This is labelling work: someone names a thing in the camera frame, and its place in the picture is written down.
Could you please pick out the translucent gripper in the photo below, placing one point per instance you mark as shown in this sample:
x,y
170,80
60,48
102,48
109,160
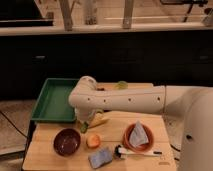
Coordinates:
x,y
84,115

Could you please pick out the green pepper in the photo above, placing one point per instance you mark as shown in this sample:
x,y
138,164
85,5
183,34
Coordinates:
x,y
84,127

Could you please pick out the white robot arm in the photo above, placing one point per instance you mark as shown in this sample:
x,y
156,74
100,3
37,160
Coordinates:
x,y
193,103

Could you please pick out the dark purple bowl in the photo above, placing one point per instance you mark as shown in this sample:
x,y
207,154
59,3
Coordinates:
x,y
67,142

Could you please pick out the orange round fruit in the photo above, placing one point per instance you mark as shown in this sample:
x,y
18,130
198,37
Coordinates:
x,y
93,141

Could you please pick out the green plastic tray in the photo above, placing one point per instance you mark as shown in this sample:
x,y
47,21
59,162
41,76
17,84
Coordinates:
x,y
52,104

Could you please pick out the blue grey sponge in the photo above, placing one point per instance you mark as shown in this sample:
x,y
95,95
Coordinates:
x,y
100,158

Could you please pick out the yellow green cup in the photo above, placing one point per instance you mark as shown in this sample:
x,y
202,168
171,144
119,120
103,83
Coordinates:
x,y
122,85

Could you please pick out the black white dish brush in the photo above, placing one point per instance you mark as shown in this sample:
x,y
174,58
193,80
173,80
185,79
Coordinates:
x,y
119,151

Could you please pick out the grey folded cloth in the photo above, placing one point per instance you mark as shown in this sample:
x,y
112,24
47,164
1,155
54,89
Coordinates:
x,y
138,135

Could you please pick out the wooden table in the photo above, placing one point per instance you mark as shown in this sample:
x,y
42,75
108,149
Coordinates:
x,y
42,157

